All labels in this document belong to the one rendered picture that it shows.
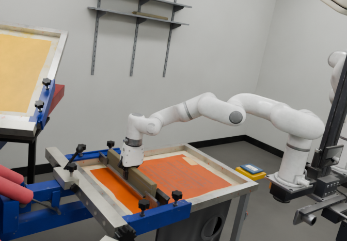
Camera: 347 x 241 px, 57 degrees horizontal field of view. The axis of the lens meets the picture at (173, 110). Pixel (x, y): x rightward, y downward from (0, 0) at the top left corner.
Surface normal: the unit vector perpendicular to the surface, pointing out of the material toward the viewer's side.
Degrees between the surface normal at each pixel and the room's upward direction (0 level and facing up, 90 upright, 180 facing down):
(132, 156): 90
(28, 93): 32
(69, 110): 90
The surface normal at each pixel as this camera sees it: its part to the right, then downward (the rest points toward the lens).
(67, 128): 0.62, 0.29
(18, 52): 0.22, -0.66
